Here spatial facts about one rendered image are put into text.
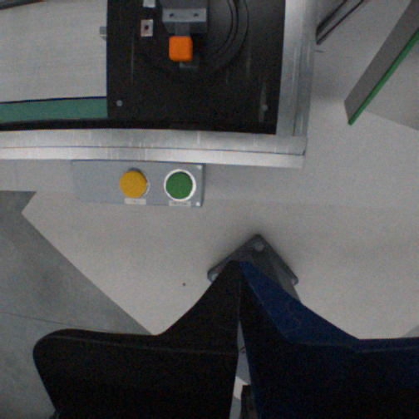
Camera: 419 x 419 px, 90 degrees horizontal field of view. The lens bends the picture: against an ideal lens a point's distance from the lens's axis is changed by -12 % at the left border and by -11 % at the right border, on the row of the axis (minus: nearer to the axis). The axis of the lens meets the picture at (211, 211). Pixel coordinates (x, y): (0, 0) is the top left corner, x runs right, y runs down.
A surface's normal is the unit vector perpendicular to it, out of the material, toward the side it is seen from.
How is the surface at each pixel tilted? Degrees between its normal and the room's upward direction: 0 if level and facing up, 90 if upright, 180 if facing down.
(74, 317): 1
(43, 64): 0
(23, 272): 1
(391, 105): 45
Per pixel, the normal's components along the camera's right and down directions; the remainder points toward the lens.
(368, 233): -0.02, 0.29
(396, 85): -0.17, 0.87
